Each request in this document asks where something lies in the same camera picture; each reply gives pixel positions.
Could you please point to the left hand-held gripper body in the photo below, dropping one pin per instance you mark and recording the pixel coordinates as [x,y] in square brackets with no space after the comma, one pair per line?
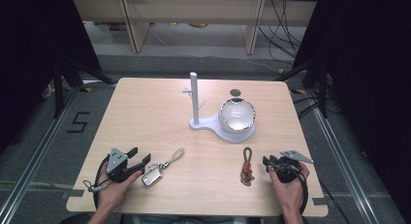
[117,166]

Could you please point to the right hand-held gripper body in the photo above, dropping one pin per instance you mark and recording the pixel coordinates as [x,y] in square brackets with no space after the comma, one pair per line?
[287,170]

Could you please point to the white key stand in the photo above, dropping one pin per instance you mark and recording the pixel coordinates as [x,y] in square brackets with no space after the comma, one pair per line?
[194,101]

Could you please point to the person's right hand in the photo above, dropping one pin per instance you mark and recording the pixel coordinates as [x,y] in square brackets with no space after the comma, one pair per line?
[290,195]

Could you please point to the person's left hand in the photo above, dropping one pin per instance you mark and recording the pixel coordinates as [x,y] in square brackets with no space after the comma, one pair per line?
[111,193]

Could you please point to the white bowl with chrome rim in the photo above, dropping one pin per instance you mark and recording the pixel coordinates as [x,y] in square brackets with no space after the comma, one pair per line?
[237,115]

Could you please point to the black tripod stand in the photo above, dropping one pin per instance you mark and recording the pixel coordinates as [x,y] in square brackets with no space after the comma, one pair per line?
[58,88]
[322,88]

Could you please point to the black curtain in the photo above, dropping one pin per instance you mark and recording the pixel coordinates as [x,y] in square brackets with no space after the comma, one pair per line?
[371,72]
[29,56]

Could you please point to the light wooden desk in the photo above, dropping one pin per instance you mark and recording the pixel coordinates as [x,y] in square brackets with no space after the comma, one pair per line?
[194,10]

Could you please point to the metal floor rail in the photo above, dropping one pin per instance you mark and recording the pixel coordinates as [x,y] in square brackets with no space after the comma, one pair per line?
[38,154]
[342,159]

